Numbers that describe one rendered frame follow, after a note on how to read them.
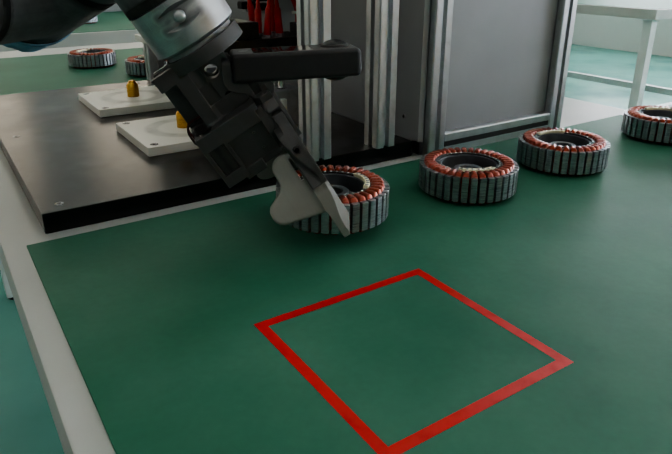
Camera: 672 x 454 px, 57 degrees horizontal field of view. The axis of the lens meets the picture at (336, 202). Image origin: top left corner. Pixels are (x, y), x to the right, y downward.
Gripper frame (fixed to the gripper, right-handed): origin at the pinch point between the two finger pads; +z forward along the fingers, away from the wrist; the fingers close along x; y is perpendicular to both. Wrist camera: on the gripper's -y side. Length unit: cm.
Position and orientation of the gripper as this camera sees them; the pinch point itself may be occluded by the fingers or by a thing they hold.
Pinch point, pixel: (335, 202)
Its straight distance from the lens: 61.3
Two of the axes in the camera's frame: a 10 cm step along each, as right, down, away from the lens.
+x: 2.4, 3.8, -9.0
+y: -8.4, 5.5, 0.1
